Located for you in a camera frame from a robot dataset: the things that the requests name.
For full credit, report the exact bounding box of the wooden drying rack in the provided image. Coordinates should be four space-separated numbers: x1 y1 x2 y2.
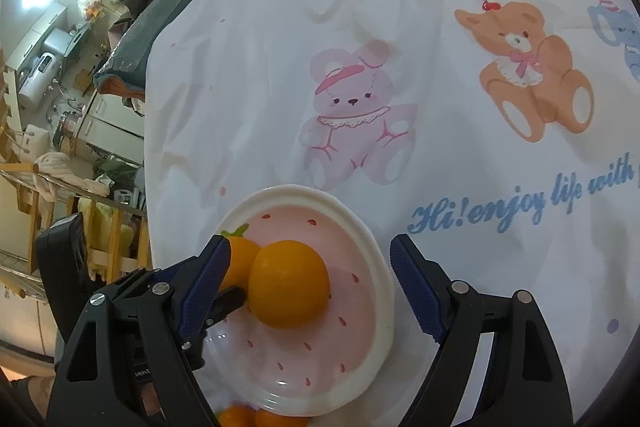
1 160 152 283

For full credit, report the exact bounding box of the white cartoon bedsheet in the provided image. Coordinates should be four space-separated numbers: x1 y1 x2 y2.
144 0 639 421

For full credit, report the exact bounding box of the small orange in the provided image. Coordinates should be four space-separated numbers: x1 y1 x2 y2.
217 405 256 427
255 410 310 427

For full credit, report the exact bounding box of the dark green blanket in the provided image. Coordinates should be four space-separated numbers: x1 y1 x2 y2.
93 0 192 101

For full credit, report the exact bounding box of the white cabinet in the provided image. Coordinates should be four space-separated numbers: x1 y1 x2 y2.
77 92 144 165

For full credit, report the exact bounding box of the large orange with leaf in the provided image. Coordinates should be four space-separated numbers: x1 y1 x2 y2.
219 223 260 291

